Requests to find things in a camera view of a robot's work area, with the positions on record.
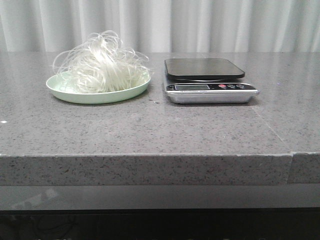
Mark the white vermicelli noodle bundle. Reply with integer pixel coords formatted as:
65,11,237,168
52,30,151,94

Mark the silver black kitchen scale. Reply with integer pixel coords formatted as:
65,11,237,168
164,58,259,104

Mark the light green round plate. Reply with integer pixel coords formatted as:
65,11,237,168
46,72,151,105

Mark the white pleated curtain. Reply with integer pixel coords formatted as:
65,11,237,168
0,0,320,53

